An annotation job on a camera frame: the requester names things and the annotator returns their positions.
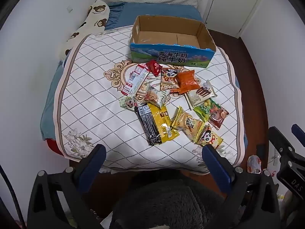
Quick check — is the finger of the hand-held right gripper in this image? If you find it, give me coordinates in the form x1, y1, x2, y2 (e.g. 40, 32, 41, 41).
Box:
267, 126, 305, 170
291, 123, 305, 147

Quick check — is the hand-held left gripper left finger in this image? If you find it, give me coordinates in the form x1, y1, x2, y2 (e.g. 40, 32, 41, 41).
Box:
26, 144, 107, 229

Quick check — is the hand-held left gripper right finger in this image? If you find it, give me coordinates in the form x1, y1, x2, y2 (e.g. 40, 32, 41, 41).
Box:
202, 144, 282, 229

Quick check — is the yellow panda snack packet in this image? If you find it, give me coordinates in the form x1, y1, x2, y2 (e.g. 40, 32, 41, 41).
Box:
195, 124, 224, 149

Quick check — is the brown red snack packet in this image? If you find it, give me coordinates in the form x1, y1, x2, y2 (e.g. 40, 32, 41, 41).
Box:
208, 99, 230, 130

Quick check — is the yellow chips packet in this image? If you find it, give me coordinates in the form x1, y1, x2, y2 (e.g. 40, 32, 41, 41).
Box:
170, 105, 206, 144

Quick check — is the green candy ball packet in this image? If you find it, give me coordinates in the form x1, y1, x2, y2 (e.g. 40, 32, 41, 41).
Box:
193, 100, 216, 122

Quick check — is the black yellow snack packet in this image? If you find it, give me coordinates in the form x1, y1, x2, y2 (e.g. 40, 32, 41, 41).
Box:
134, 102, 180, 146

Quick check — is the small green white candy packet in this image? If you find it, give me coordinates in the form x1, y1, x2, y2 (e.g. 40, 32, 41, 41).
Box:
120, 94, 139, 111

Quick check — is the white chocolate stick packet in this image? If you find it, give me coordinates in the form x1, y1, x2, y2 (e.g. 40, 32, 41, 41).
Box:
185, 80, 218, 108

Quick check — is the plain orange snack packet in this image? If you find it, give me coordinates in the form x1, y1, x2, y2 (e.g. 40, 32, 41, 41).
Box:
176, 70, 201, 94

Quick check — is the clear cookie packet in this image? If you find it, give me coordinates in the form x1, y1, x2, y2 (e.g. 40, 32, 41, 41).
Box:
143, 84, 170, 108

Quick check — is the long red white snack packet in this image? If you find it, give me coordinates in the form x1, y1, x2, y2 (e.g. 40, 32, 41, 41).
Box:
121, 63, 149, 96

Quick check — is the orange panda snack packet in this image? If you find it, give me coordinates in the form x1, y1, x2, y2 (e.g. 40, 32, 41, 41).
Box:
160, 68, 181, 93

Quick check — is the small red snack packet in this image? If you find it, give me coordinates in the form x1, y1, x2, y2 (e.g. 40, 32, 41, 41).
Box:
146, 60, 162, 77

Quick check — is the cardboard box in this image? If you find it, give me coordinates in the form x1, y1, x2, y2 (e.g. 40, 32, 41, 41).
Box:
129, 15, 217, 69

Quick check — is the white orange plastic bag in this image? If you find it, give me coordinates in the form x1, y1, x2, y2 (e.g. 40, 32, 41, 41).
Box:
246, 155, 262, 174

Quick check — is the red cloth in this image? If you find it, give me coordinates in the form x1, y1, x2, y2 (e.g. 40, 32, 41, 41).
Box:
45, 138, 65, 158

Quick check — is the dark fuzzy cloth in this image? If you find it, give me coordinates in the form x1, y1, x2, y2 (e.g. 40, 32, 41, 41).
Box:
112, 172, 229, 229

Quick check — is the white quilted blanket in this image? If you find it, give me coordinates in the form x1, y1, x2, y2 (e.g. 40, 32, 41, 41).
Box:
54, 25, 246, 176

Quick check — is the white door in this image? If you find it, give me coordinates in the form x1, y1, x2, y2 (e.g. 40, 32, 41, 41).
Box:
202, 0, 267, 39

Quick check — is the bear print pillow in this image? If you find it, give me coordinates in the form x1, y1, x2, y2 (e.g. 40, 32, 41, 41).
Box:
59, 0, 110, 60

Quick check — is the black cable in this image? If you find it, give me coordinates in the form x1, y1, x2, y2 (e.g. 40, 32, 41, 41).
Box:
0, 164, 25, 229

